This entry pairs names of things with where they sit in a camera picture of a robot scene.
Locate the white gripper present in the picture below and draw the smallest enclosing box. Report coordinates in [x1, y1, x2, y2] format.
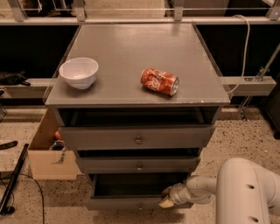
[159, 183, 192, 208]

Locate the grey bottom drawer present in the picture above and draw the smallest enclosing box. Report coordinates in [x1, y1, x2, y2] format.
[85, 172, 188, 210]

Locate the grey drawer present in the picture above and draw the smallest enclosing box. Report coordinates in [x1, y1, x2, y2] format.
[76, 156, 200, 174]
[85, 172, 188, 210]
[59, 125, 214, 151]

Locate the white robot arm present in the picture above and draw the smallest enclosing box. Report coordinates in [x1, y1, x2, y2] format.
[159, 157, 280, 224]

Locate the grey middle drawer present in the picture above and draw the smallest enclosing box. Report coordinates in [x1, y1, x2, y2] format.
[76, 156, 200, 174]

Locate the grey top drawer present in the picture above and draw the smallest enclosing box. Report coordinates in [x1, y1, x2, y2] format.
[59, 125, 214, 151]

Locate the red soda can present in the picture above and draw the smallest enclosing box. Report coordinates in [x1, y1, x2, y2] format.
[140, 68, 179, 96]

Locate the cardboard box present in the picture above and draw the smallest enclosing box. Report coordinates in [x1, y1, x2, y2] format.
[28, 109, 79, 180]

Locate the orange ball in box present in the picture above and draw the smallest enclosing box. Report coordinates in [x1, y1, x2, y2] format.
[54, 131, 62, 140]

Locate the black pole on floor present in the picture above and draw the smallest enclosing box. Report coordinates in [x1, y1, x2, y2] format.
[0, 143, 29, 215]

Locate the white bowl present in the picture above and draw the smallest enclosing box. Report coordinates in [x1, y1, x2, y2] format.
[59, 57, 99, 89]

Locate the black flat tool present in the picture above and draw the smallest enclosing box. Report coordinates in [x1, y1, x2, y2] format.
[0, 141, 18, 151]

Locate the black cloth object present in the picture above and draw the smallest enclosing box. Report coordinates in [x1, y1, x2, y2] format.
[0, 71, 31, 86]

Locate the white cable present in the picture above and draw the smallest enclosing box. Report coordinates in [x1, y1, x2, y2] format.
[225, 14, 251, 95]

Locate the black floor cable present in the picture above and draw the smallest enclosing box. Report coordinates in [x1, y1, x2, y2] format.
[0, 172, 46, 224]

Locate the metal rail frame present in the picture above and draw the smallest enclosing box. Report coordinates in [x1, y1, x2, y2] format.
[0, 0, 280, 25]

